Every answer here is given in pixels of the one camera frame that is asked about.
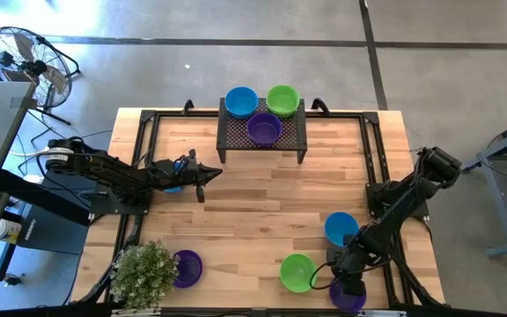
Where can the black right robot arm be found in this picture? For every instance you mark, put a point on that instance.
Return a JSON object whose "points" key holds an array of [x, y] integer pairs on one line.
{"points": [[403, 202]]}

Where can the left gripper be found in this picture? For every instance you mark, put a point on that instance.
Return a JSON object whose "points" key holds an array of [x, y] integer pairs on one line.
{"points": [[178, 180]]}

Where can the black perforated metal rack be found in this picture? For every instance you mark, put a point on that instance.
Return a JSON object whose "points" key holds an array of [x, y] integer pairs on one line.
{"points": [[236, 138]]}

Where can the purple plastic mini bowl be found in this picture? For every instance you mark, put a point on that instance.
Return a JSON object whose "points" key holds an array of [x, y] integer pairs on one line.
{"points": [[189, 268], [264, 129], [346, 304]]}

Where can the green plastic mini bowl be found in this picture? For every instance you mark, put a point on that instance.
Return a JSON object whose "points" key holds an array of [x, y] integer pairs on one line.
{"points": [[296, 273], [283, 100]]}

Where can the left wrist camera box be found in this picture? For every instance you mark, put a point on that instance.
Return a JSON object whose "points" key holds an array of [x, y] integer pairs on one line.
{"points": [[190, 164]]}

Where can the grey metal desk frame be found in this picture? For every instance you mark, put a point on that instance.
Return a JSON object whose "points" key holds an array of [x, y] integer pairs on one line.
{"points": [[498, 198]]}

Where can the artificial green potted plant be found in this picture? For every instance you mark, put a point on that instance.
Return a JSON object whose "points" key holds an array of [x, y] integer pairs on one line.
{"points": [[143, 274]]}

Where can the black computer tower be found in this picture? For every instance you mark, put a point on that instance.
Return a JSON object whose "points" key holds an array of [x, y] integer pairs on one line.
{"points": [[51, 233]]}

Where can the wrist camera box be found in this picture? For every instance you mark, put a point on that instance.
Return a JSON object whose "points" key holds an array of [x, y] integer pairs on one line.
{"points": [[190, 164], [340, 270]]}

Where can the black floor fan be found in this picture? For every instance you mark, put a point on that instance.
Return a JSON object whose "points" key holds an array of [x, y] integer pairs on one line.
{"points": [[33, 67]]}

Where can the white canister yellow label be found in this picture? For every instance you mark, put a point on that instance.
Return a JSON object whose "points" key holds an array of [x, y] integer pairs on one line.
{"points": [[6, 229]]}

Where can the silver metal bar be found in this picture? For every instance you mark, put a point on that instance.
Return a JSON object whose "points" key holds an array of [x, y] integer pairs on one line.
{"points": [[381, 314]]}

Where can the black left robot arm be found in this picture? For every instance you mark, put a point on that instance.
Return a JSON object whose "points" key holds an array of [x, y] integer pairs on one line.
{"points": [[112, 169]]}

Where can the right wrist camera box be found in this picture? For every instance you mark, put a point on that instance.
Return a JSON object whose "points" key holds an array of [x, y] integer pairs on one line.
{"points": [[340, 270]]}

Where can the black caster wheel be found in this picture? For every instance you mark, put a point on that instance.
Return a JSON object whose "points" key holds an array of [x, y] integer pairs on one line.
{"points": [[12, 279]]}

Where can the blue plastic mini bowl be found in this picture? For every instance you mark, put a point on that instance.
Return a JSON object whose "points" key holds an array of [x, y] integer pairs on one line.
{"points": [[339, 226], [174, 190], [241, 102]]}

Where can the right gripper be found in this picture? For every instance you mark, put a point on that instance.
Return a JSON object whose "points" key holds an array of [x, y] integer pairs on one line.
{"points": [[357, 260]]}

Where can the black aluminium table frame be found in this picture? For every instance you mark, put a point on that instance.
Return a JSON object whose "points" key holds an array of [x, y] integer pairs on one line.
{"points": [[170, 114]]}

